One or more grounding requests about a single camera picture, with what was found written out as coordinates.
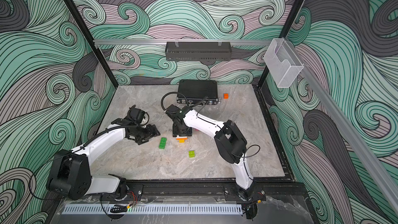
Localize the clear plastic wall bin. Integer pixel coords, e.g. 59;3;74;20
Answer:
264;38;304;88

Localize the black case on table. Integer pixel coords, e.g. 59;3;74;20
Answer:
177;79;220;105

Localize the aluminium wall rail right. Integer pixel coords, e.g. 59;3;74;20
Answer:
289;41;398;215

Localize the black wall-mounted tray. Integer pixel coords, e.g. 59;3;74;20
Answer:
165;42;232;62

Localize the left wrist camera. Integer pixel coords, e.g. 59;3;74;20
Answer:
127;105;146;124

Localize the aluminium wall rail back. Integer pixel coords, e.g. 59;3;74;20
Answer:
93;38;272;46

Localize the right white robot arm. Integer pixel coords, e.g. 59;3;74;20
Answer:
165;107;254;192

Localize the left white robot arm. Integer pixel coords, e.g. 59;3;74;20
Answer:
46;124;160;201

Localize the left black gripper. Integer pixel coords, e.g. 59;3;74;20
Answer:
131;124;161;144

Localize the lime green small lego brick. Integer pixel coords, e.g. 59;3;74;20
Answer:
188;150;195;158

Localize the dark green long lego brick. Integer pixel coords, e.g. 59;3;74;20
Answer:
159;138;167;149

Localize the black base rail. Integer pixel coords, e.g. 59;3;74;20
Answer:
58;178;308;203

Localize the aluminium wall rail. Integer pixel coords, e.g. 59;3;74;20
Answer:
289;41;398;215
93;38;272;46

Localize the white slotted cable duct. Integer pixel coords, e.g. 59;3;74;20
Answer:
61;204;243;215

